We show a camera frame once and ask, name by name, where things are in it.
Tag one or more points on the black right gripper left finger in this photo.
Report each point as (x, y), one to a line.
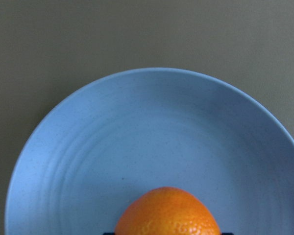
(108, 233)

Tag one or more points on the orange fruit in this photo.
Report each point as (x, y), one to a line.
(167, 211)

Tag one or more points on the blue round plate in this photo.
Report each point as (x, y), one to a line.
(115, 139)

